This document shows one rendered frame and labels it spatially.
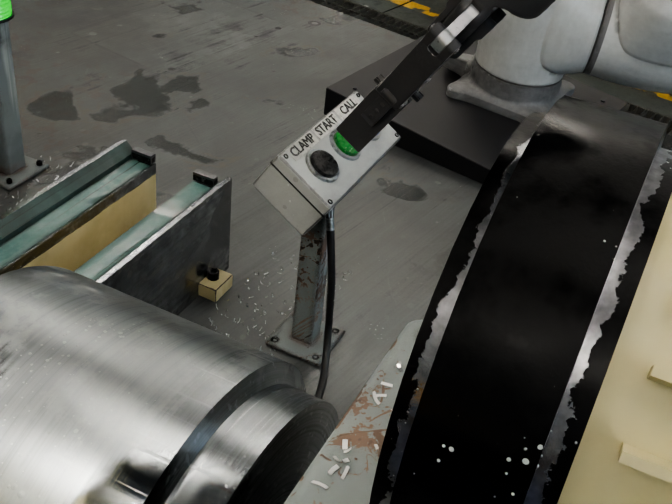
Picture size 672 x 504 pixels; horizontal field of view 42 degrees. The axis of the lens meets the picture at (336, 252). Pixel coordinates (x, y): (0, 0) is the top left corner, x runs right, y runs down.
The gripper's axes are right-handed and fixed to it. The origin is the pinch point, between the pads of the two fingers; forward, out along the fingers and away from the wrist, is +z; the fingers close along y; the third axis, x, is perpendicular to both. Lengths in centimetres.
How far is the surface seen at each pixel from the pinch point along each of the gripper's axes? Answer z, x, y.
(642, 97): 93, 66, -298
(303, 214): 10.9, 2.0, 3.6
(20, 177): 57, -29, -12
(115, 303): -1.2, -1.8, 34.8
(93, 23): 73, -53, -64
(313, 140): 7.9, -2.4, -1.6
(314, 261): 20.6, 6.4, -3.6
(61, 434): -4.0, 1.5, 44.4
